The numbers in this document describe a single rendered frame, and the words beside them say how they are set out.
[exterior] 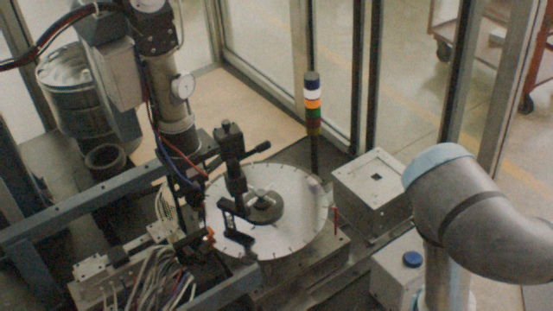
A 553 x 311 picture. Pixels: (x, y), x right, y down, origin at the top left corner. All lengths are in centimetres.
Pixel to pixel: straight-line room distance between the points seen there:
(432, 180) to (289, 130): 112
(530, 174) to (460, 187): 219
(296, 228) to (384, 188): 30
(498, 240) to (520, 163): 228
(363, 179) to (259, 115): 62
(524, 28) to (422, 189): 44
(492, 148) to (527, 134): 195
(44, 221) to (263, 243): 52
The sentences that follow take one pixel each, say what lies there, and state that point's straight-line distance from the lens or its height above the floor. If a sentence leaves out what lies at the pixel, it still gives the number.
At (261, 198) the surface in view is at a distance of 127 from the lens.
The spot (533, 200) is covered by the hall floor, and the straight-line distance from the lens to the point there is 281.
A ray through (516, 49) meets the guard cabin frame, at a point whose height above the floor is 138.
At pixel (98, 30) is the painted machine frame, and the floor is 150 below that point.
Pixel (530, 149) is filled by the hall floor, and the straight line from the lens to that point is 311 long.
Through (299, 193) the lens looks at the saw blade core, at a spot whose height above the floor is 95.
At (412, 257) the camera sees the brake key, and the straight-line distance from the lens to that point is 127.
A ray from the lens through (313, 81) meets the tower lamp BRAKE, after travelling 137.
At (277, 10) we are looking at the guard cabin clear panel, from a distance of 181.
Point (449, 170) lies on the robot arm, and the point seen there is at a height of 139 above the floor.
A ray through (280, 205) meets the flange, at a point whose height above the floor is 96.
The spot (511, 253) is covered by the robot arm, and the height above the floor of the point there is 136.
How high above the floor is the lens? 191
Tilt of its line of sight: 41 degrees down
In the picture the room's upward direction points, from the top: 6 degrees counter-clockwise
